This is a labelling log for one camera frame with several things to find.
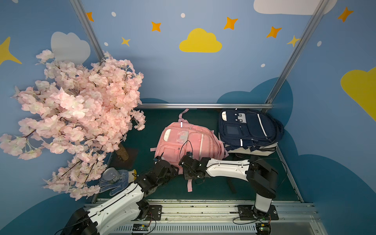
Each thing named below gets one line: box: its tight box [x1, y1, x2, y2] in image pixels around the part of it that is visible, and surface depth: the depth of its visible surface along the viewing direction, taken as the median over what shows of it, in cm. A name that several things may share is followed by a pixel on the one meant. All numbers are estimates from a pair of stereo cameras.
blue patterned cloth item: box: [98, 168, 138, 197], surface depth 85 cm
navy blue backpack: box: [217, 108, 285, 152], surface depth 103 cm
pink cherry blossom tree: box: [0, 49, 146, 201], surface depth 58 cm
